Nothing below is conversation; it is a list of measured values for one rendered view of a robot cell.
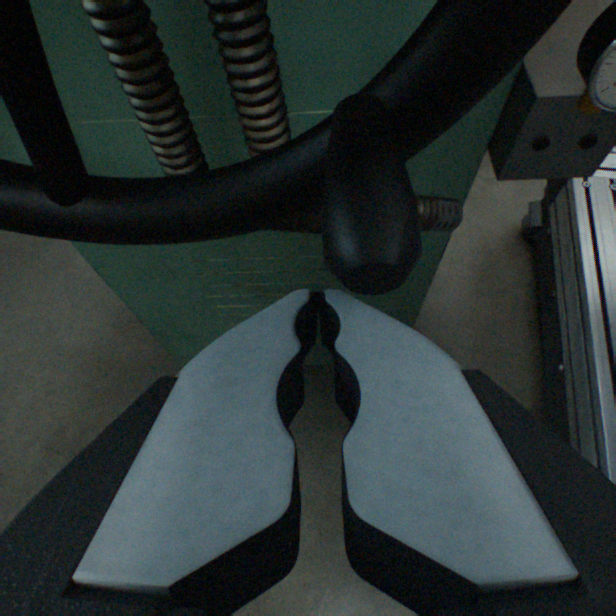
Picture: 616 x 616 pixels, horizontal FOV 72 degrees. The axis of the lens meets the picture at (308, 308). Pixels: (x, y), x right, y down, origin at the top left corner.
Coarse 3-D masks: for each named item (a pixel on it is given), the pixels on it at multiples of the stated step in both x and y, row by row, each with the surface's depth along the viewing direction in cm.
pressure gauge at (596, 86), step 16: (608, 16) 24; (592, 32) 25; (608, 32) 24; (592, 48) 25; (608, 48) 23; (592, 64) 25; (608, 64) 24; (592, 80) 25; (608, 80) 25; (592, 96) 26; (608, 96) 26; (592, 112) 29
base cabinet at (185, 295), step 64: (64, 0) 27; (192, 0) 27; (320, 0) 27; (384, 0) 27; (64, 64) 30; (192, 64) 30; (320, 64) 31; (384, 64) 31; (0, 128) 35; (128, 128) 35; (448, 192) 42; (128, 256) 51; (192, 256) 51; (256, 256) 51; (320, 256) 51; (192, 320) 67
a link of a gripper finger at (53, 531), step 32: (160, 384) 8; (128, 416) 8; (96, 448) 7; (128, 448) 7; (64, 480) 7; (96, 480) 7; (32, 512) 6; (64, 512) 6; (96, 512) 6; (0, 544) 6; (32, 544) 6; (64, 544) 6; (0, 576) 5; (32, 576) 5; (64, 576) 5; (0, 608) 5; (32, 608) 5; (64, 608) 5; (96, 608) 5; (128, 608) 5; (160, 608) 5
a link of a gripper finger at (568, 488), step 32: (480, 384) 8; (512, 416) 7; (512, 448) 7; (544, 448) 7; (544, 480) 6; (576, 480) 6; (608, 480) 6; (544, 512) 6; (576, 512) 6; (608, 512) 6; (576, 544) 5; (608, 544) 5; (608, 576) 5; (480, 608) 5; (512, 608) 5; (544, 608) 5; (576, 608) 5; (608, 608) 5
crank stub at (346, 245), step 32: (352, 96) 12; (352, 128) 11; (384, 128) 11; (352, 160) 11; (384, 160) 10; (352, 192) 10; (384, 192) 10; (352, 224) 10; (384, 224) 9; (416, 224) 10; (352, 256) 10; (384, 256) 10; (416, 256) 10; (352, 288) 11; (384, 288) 10
